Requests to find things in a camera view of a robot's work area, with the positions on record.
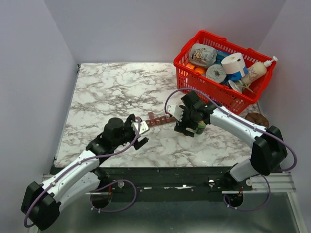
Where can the red plastic shopping basket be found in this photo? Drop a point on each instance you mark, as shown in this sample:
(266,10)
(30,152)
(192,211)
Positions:
(234,95)

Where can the cream pump lotion bottle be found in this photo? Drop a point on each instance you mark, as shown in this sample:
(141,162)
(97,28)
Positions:
(257,70)

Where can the orange fruit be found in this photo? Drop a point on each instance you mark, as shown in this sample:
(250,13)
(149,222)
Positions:
(200,70)

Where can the white toilet paper roll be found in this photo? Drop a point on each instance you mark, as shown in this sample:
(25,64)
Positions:
(234,66)

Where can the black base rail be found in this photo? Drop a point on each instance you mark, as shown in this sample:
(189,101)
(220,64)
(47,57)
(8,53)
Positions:
(161,184)

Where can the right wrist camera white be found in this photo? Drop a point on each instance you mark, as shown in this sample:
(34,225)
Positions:
(177,111)

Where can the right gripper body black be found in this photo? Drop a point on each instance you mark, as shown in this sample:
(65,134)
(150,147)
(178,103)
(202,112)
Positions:
(189,120)

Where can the cream jar brown lid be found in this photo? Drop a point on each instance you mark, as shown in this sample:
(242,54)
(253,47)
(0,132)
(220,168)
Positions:
(258,119)

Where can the red weekly pill organizer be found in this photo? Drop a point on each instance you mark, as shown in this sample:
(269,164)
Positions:
(158,120)

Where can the green pill bottle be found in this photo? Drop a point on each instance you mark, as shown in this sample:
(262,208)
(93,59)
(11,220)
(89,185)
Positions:
(200,127)

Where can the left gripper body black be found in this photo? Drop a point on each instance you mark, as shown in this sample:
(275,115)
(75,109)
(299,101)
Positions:
(128,134)

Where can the grey snack bag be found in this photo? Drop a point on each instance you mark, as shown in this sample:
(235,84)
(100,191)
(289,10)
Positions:
(202,55)

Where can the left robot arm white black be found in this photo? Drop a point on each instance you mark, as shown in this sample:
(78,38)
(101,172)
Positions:
(43,202)

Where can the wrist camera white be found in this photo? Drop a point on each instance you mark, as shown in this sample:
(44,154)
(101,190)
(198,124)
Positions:
(141,129)
(177,111)

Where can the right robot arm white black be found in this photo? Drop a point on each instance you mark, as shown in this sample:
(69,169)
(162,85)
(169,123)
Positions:
(267,146)

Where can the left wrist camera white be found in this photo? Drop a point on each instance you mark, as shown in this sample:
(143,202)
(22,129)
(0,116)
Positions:
(141,129)

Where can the grey wrapped paper roll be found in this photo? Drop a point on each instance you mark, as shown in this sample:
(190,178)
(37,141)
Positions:
(216,73)

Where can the aluminium frame rail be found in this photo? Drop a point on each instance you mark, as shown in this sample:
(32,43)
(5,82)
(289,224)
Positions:
(278,182)

